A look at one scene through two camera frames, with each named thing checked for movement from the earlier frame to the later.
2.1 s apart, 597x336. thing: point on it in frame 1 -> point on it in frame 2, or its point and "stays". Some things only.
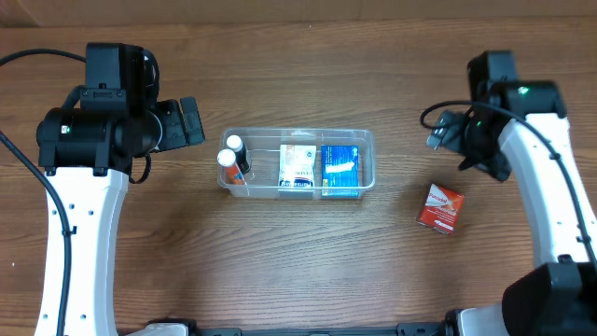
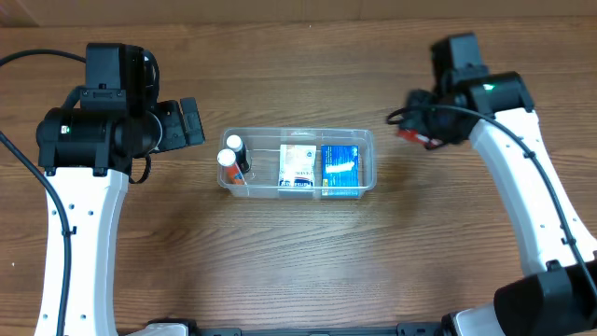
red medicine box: x=440 y=209 -> x=412 y=135
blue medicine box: x=340 y=171 stays
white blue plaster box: x=297 y=168 stays
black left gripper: x=173 y=125 stays
